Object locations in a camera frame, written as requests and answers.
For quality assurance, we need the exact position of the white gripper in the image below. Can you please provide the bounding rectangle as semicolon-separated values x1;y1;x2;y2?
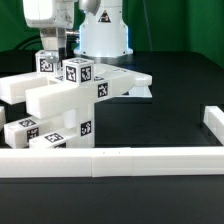
23;0;76;63

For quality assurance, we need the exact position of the white chair back frame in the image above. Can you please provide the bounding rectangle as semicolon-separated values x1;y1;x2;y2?
0;64;152;119

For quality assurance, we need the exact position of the white chair seat part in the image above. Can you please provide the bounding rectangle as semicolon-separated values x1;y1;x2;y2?
63;103;95;148

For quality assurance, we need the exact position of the small white part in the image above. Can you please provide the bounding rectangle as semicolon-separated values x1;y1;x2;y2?
4;116;64;148

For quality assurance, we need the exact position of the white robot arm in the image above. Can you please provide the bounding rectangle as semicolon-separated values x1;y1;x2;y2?
22;0;101;63

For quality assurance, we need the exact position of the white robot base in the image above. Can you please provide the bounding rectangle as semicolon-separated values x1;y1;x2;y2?
74;0;133;62

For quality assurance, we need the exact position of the black cable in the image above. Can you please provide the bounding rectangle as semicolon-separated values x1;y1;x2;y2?
13;34;44;51

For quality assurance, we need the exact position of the white fence wall left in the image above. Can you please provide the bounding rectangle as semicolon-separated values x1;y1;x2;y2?
0;106;6;131

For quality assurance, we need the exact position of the white fence wall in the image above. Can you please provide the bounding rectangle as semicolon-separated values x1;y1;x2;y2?
0;106;6;131
203;106;224;146
0;147;224;178

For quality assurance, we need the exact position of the grey cable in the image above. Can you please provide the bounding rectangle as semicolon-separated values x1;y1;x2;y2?
141;0;158;52

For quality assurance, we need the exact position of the white marker base plate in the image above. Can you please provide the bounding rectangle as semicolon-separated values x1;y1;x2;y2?
122;86;152;98

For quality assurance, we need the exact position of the white fence wall front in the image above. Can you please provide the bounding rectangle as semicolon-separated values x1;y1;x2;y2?
0;147;224;178

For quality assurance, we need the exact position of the white fence wall right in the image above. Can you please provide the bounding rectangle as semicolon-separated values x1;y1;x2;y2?
203;106;224;146

